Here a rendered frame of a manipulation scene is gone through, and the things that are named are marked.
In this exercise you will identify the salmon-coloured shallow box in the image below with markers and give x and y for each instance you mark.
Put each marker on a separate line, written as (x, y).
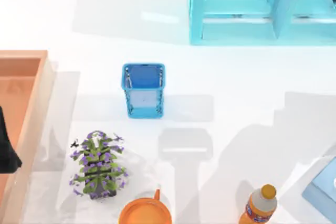
(23, 87)

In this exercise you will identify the orange cup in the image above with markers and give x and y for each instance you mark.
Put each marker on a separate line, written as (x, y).
(144, 212)

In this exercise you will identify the blue basket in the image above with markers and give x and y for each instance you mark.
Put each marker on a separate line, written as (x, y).
(143, 90)

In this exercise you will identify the light blue rack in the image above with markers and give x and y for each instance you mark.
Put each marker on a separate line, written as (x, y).
(236, 9)

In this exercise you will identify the orange bottle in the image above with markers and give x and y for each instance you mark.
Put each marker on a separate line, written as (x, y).
(260, 205)

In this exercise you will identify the purple flower plant pot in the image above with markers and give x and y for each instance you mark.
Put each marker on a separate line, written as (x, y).
(98, 166)

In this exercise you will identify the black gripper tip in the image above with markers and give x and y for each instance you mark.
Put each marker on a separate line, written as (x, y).
(6, 153)

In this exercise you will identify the light blue box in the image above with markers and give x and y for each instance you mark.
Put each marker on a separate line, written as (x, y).
(324, 184)

